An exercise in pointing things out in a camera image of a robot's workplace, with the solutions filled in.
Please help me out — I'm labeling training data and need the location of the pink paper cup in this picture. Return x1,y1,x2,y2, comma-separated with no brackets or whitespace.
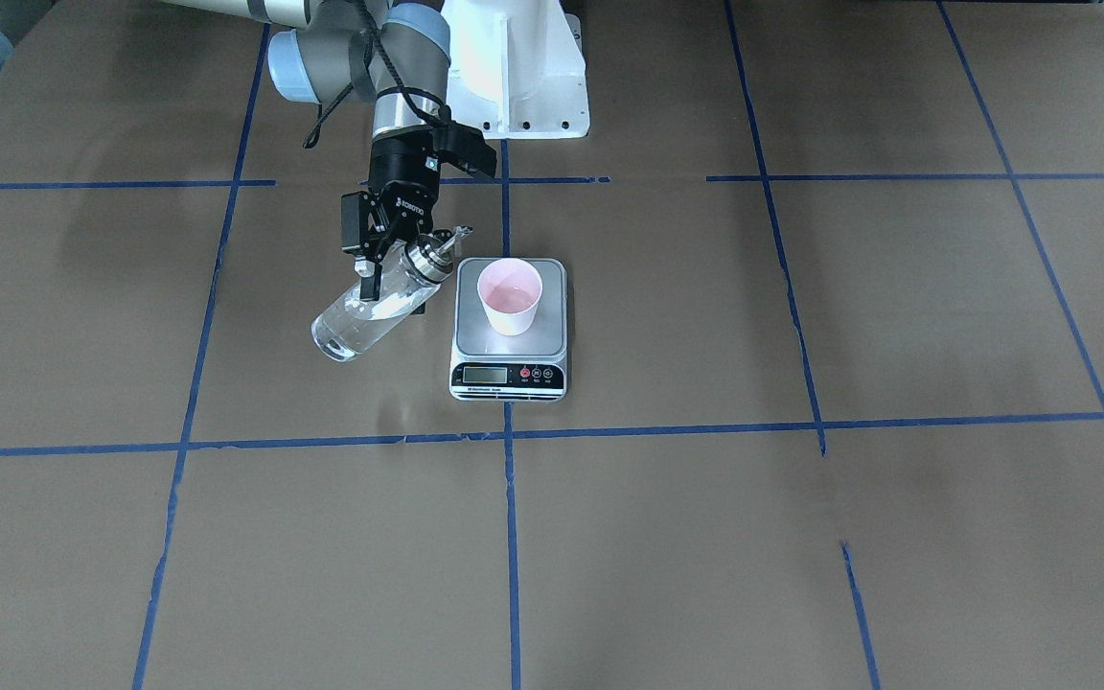
476,258,543,336

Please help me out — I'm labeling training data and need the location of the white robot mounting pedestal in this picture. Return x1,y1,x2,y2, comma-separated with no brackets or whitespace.
442,1,591,140

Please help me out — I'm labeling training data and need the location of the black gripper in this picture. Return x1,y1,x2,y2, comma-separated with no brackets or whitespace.
341,123,498,302

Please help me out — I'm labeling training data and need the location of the digital kitchen scale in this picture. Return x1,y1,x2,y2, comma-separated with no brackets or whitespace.
448,257,569,401

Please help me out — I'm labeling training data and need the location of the glass sauce bottle metal spout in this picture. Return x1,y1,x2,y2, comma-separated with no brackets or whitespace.
310,224,474,362

